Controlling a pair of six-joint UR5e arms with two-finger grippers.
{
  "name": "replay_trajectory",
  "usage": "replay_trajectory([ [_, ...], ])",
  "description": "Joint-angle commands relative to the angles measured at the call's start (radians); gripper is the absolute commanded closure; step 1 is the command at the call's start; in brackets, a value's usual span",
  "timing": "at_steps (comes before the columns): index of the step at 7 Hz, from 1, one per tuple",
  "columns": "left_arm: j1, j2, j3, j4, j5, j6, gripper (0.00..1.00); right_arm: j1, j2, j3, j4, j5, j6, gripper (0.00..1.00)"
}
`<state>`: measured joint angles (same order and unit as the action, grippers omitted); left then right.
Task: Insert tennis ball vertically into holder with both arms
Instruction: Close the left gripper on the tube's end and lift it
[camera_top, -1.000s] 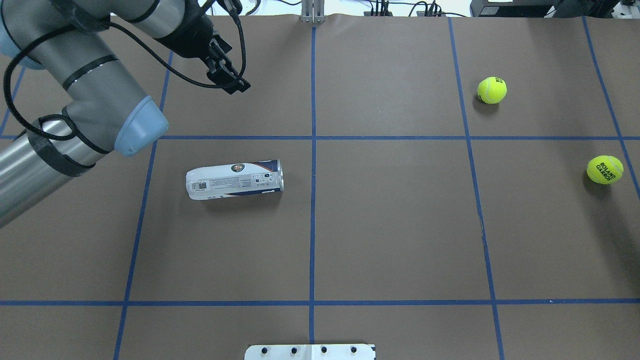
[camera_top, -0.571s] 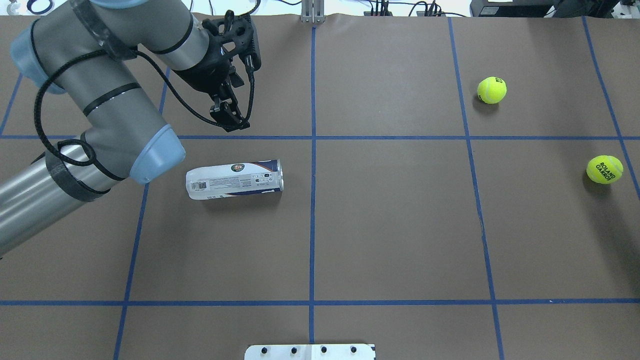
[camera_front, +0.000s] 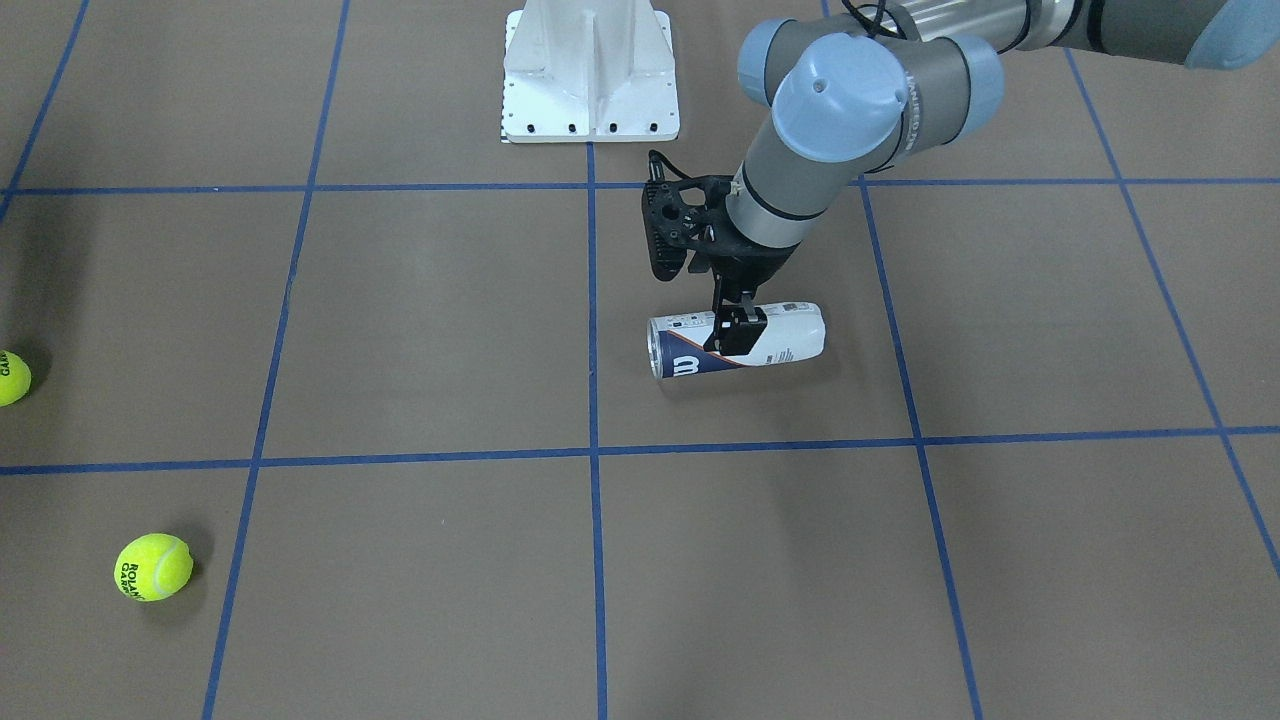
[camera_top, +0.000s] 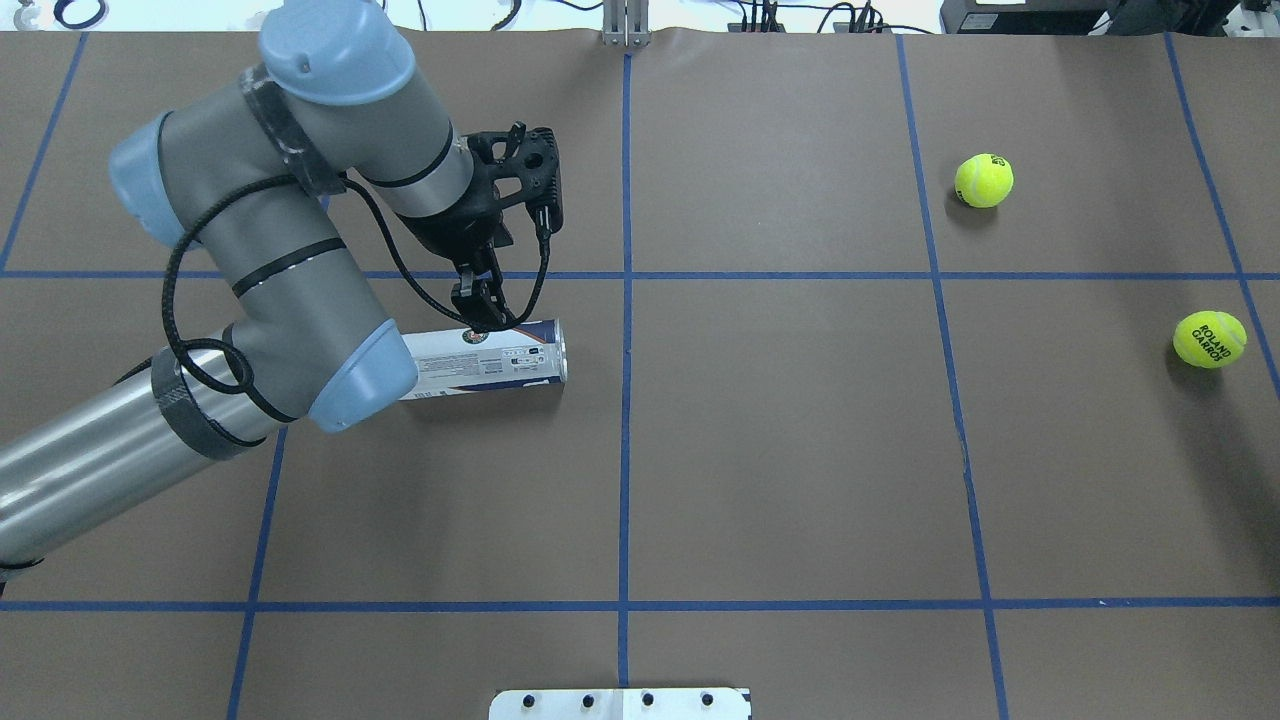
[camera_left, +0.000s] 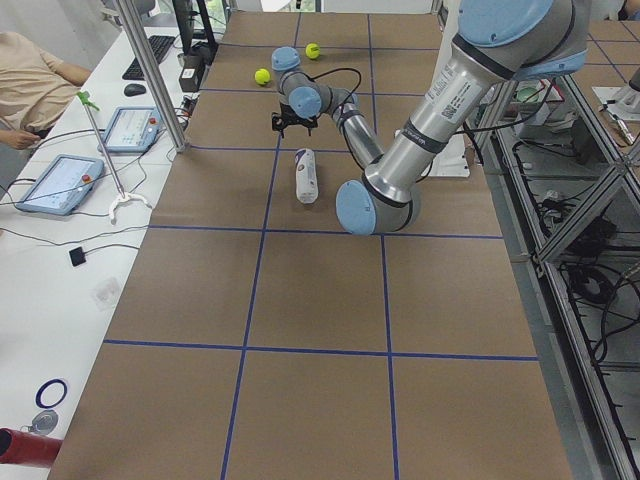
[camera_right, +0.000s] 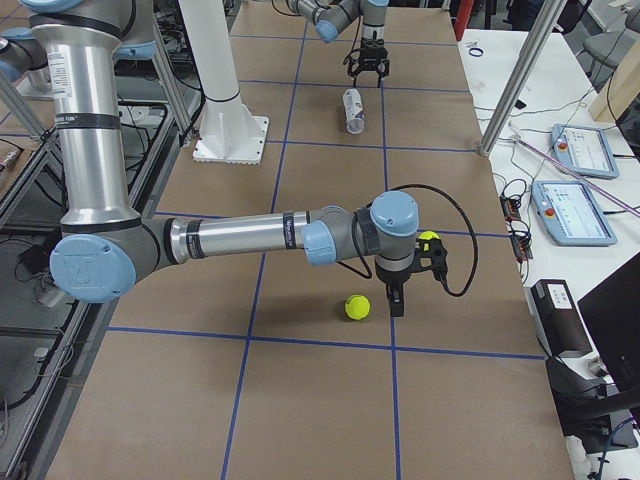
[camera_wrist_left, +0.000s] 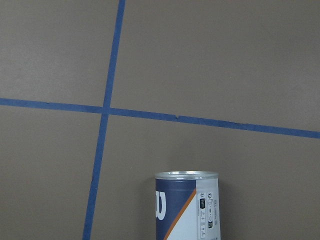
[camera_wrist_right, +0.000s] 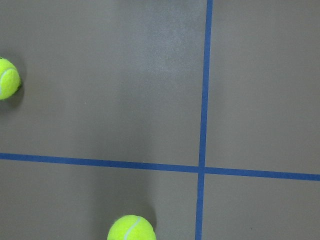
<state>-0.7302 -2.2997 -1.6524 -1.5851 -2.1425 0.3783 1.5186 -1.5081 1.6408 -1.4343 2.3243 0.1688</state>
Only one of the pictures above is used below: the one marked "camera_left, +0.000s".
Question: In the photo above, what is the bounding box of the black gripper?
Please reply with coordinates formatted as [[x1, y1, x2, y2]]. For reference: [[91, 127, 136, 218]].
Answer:
[[279, 106, 318, 138]]

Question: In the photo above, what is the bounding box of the seated person beige shirt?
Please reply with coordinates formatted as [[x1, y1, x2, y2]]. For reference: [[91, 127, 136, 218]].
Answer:
[[1, 32, 91, 150]]

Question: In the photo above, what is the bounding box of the black computer mouse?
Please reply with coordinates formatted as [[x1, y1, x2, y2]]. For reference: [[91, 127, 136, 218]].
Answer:
[[123, 83, 146, 97]]

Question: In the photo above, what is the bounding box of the near blue teach pendant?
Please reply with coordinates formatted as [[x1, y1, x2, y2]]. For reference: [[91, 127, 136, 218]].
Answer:
[[16, 154, 104, 216]]

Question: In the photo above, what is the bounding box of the red cylinder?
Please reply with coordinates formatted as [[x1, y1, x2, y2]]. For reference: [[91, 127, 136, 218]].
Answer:
[[1, 428, 63, 468]]

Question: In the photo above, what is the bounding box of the black computer monitor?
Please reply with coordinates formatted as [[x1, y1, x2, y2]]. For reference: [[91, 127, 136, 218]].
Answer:
[[172, 0, 218, 58]]

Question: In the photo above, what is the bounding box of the black keyboard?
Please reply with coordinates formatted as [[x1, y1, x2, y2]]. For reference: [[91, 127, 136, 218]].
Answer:
[[121, 34, 177, 82]]

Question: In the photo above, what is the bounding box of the Wilson tennis ball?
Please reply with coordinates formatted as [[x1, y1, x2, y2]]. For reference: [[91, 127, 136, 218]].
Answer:
[[305, 42, 321, 60]]

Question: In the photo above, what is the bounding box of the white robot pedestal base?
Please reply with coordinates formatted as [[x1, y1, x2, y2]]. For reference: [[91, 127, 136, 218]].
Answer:
[[393, 128, 473, 179]]

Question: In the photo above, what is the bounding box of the Roland Garros tennis ball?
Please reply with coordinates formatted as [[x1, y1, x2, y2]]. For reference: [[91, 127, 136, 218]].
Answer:
[[254, 68, 271, 86]]

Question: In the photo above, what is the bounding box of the black cardboard box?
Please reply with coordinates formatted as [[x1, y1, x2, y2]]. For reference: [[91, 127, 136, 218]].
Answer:
[[179, 55, 206, 93]]

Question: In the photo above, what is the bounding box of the blue teach pendant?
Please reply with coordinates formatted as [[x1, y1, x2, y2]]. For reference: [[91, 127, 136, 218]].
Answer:
[[16, 154, 104, 216], [102, 106, 163, 154]]

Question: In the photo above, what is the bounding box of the aluminium frame post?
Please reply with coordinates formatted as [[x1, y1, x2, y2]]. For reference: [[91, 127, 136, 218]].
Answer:
[[114, 0, 187, 153]]

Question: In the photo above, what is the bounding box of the small black square pad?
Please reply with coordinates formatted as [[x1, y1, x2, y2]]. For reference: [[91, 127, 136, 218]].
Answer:
[[69, 247, 86, 267]]

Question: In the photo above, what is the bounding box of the blue tape ring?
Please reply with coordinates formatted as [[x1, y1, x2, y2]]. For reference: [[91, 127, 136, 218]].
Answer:
[[34, 378, 69, 408]]

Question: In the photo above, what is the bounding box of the clear tennis ball can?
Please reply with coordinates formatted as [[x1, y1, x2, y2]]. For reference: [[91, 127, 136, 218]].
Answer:
[[294, 148, 319, 204]]

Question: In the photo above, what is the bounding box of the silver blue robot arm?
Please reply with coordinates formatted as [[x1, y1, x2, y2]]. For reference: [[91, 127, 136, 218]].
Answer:
[[271, 46, 384, 169], [335, 1, 591, 235]]

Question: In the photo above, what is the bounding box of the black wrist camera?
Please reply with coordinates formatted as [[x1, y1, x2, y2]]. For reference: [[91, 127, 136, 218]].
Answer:
[[271, 112, 282, 132]]

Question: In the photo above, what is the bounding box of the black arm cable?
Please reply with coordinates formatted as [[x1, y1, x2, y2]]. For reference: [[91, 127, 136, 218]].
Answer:
[[305, 67, 363, 126]]

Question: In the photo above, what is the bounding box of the far blue teach pendant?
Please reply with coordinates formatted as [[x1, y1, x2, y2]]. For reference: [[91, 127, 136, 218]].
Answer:
[[102, 106, 163, 154]]

